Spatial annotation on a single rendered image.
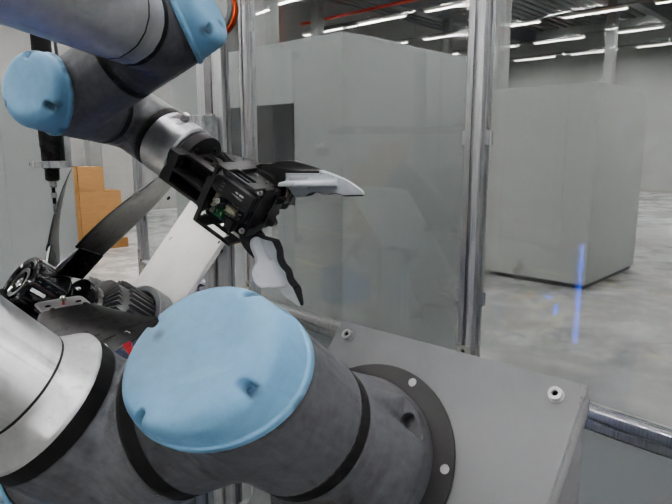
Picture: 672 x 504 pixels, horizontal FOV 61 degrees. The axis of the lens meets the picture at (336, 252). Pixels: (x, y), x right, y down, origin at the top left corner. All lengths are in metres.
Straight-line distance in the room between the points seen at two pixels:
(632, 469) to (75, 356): 1.01
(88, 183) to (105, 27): 8.78
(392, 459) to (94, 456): 0.22
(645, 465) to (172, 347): 0.97
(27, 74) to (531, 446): 0.56
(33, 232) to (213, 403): 6.62
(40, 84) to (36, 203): 6.33
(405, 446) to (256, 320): 0.18
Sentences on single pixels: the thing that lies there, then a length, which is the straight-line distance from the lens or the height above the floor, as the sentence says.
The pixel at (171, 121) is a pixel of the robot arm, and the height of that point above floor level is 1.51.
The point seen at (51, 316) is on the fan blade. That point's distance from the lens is 1.16.
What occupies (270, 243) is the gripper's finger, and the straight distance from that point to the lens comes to 0.66.
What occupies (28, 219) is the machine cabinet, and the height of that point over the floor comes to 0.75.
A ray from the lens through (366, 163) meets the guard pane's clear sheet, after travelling 1.48.
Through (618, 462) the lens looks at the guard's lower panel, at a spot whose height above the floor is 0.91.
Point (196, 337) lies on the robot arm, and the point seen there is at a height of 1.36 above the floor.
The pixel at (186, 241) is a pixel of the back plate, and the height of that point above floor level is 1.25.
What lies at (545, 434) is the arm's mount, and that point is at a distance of 0.51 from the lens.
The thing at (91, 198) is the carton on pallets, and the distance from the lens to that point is 9.29.
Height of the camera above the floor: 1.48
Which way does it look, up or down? 10 degrees down
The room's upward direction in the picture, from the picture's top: straight up
